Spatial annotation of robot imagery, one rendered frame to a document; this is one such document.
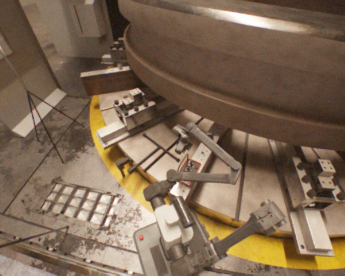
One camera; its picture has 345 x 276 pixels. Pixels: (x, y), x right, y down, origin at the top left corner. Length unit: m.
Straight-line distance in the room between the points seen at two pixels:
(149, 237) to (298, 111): 1.70
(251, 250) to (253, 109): 1.43
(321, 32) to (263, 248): 1.93
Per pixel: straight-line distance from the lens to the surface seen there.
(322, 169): 1.90
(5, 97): 3.61
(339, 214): 2.48
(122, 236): 2.14
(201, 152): 1.72
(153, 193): 1.13
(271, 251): 2.29
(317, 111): 1.81
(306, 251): 2.05
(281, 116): 1.66
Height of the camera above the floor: 2.04
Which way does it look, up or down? 48 degrees down
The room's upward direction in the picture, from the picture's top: straight up
